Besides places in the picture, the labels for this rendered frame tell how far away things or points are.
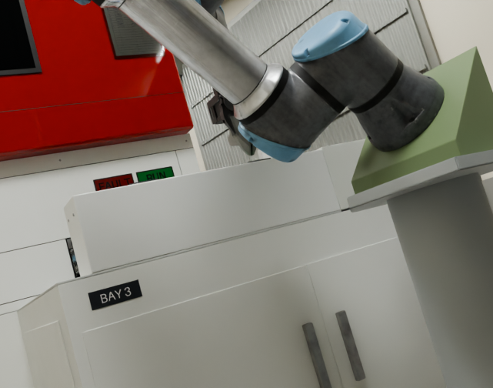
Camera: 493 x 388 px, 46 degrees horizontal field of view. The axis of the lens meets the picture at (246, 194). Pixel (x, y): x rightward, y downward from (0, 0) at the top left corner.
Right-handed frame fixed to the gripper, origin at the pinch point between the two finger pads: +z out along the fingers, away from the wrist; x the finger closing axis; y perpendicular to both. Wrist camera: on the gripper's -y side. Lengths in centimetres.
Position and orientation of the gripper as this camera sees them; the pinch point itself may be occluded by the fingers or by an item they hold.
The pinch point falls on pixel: (251, 148)
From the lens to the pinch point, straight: 125.7
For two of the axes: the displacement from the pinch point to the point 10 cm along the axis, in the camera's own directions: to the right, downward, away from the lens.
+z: 2.8, 9.5, -1.3
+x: -8.5, 1.8, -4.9
